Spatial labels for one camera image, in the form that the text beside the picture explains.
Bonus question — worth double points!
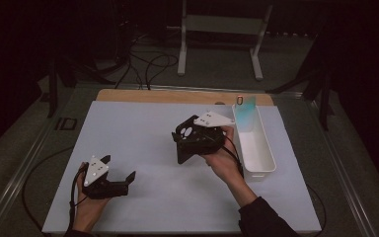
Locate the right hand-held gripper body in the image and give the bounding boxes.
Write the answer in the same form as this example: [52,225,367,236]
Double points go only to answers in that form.
[177,111,237,156]

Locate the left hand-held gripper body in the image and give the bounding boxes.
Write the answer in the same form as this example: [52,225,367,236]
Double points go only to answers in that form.
[82,155,130,200]

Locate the black phone case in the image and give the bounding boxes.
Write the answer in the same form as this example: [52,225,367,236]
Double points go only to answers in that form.
[172,114,209,165]

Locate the iridescent phone case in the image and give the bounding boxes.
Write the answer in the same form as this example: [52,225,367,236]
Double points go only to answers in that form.
[234,95,258,131]

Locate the white plastic bin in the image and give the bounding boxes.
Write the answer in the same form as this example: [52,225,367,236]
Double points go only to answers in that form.
[231,103,277,181]

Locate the person's left hand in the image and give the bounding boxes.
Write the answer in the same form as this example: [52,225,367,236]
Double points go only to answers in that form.
[72,161,112,233]

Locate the person's right hand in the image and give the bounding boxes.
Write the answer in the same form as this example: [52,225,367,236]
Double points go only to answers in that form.
[200,126,245,186]

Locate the white table board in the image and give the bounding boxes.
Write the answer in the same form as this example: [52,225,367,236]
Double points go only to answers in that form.
[41,100,323,235]

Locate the wooden table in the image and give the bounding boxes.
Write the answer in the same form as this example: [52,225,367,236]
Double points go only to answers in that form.
[96,88,274,107]

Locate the black stand legs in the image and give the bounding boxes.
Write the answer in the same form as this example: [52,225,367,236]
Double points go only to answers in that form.
[265,63,336,132]
[46,57,116,119]

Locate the white metal stand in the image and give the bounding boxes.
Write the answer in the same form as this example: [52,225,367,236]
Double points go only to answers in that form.
[167,0,274,82]

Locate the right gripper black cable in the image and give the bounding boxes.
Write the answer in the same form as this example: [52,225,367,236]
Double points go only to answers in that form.
[221,133,328,232]

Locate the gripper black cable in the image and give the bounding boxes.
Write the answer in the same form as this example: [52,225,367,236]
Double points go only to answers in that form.
[22,146,90,237]
[221,133,328,232]

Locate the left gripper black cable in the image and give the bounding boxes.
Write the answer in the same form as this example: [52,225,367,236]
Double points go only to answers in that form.
[22,146,90,237]

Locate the black floor cables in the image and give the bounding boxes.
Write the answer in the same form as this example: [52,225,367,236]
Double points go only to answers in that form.
[114,33,180,91]

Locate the metal floor rail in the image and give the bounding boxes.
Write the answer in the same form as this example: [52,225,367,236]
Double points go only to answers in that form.
[304,95,378,237]
[0,87,82,237]

